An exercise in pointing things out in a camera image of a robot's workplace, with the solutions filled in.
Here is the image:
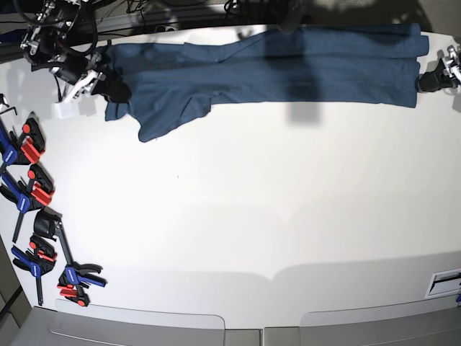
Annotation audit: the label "grey chair right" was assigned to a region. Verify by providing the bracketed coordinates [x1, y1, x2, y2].
[262, 296, 460, 345]

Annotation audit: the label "blue red clamp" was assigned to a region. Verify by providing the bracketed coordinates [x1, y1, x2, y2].
[1, 117, 45, 174]
[11, 234, 57, 306]
[1, 164, 54, 244]
[55, 221, 107, 307]

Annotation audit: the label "right side wrist camera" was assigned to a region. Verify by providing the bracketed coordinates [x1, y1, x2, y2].
[53, 102, 79, 119]

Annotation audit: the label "blue red clamp bottom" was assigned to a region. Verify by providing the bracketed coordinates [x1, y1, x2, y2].
[55, 221, 107, 307]

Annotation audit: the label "grey chair left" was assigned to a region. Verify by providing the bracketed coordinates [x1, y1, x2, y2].
[1, 308, 261, 345]

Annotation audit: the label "blue red clamp top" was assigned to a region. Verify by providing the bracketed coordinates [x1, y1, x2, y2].
[1, 117, 45, 174]

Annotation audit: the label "grey chair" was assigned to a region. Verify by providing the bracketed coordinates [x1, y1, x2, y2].
[262, 296, 460, 345]
[1, 308, 261, 345]

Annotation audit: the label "metal hex key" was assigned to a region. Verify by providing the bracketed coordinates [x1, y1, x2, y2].
[0, 94, 18, 116]

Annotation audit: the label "robot arm on right side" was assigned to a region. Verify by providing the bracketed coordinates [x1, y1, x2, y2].
[13, 1, 131, 104]

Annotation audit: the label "white label sticker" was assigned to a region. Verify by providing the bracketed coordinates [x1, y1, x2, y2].
[425, 268, 460, 299]

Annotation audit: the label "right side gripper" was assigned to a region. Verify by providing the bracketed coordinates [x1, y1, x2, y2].
[50, 52, 131, 104]

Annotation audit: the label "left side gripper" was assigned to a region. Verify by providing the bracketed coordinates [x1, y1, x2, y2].
[416, 45, 460, 93]

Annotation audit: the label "blue T-shirt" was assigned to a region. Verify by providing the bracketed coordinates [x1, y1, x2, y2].
[104, 24, 429, 142]

